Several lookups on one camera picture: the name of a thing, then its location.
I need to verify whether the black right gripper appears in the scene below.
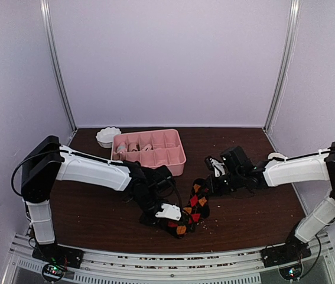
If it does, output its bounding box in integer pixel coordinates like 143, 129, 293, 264
199, 170, 244, 197

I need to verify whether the black red argyle sock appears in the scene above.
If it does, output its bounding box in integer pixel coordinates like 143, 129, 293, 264
159, 178, 210, 238

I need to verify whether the beige brown striped sock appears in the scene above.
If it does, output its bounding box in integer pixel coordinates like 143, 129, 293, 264
141, 143, 153, 151

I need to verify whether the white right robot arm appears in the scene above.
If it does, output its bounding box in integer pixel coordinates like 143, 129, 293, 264
205, 141, 335, 262

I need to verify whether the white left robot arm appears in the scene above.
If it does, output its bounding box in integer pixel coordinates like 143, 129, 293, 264
21, 135, 183, 263

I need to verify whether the white dark blue cup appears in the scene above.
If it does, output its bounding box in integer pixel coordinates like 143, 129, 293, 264
268, 152, 287, 161

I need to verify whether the pink divided organizer tray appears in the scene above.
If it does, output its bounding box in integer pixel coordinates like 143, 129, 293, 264
111, 129, 187, 176

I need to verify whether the beige rolled sock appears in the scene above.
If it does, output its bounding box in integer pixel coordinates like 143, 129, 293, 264
128, 142, 139, 152

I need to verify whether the pink and mint rolled sock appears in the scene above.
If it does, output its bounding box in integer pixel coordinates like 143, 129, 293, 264
116, 141, 128, 154

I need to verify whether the white scalloped ceramic bowl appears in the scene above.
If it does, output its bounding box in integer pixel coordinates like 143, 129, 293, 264
95, 127, 122, 149

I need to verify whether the front aluminium rail base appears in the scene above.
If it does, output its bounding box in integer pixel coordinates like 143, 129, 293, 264
6, 232, 335, 284

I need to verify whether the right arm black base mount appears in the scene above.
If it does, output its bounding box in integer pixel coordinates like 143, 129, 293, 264
261, 241, 311, 267

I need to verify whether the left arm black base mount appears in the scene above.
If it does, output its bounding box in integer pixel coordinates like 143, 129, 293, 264
32, 240, 84, 269

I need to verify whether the right aluminium frame post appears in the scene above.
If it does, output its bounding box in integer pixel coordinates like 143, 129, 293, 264
264, 0, 301, 133

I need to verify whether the aluminium frame post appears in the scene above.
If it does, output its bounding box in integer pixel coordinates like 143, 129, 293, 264
40, 0, 77, 132
264, 0, 301, 133

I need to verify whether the left aluminium frame post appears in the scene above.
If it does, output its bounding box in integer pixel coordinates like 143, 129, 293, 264
40, 0, 77, 132

